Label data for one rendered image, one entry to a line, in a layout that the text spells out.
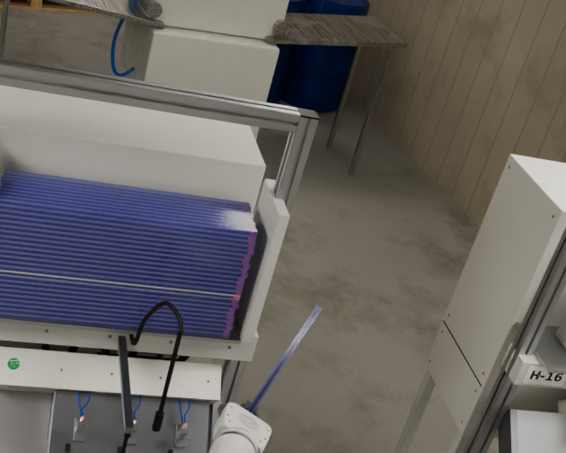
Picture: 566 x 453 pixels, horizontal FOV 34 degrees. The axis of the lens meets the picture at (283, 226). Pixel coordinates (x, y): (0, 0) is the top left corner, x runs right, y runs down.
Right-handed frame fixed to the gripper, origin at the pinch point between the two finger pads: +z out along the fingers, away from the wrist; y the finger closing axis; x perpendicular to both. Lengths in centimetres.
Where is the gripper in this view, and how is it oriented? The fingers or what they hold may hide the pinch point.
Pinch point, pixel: (248, 413)
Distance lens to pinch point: 188.5
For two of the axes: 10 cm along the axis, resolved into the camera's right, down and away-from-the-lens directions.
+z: 1.2, -2.1, 9.7
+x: -5.4, 8.1, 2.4
